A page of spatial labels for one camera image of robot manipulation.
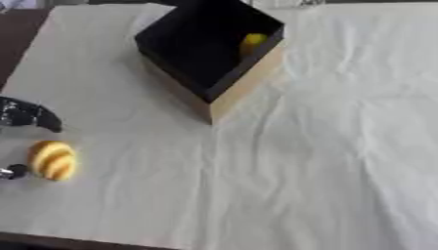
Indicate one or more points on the yellow toy fruit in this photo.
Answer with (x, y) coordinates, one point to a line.
(252, 41)

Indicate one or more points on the yellow striped toy bread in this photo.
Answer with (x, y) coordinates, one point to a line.
(52, 160)

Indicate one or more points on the tan cardboard box black inside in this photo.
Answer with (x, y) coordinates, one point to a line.
(208, 49)

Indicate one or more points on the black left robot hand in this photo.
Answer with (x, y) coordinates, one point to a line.
(28, 114)

